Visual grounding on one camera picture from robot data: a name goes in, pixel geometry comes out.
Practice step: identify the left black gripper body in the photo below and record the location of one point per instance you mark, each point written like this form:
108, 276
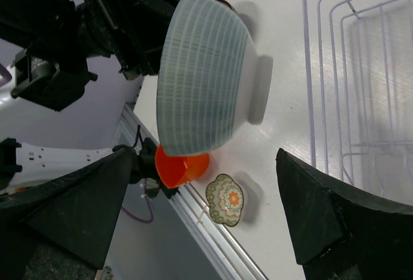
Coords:
60, 32

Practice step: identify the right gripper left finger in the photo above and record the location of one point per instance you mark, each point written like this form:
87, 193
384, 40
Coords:
62, 229

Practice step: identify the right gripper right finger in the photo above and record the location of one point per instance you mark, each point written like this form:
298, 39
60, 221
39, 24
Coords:
339, 231

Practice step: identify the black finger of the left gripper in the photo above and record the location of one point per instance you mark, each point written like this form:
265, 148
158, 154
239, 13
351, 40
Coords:
136, 31

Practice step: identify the pale green ribbed bowl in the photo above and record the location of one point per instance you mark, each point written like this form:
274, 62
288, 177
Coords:
211, 79

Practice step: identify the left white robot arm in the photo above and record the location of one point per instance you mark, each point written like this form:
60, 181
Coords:
30, 91

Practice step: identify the flower shaped patterned dish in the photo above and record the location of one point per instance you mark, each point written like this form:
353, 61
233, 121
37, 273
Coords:
226, 200

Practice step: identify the orange plastic square bowl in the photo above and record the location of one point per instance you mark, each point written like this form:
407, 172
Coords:
175, 171

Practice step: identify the aluminium frame rail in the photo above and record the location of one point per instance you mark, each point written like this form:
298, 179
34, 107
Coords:
175, 239

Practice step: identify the white wire dish rack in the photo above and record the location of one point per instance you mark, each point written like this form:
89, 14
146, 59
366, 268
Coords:
358, 60

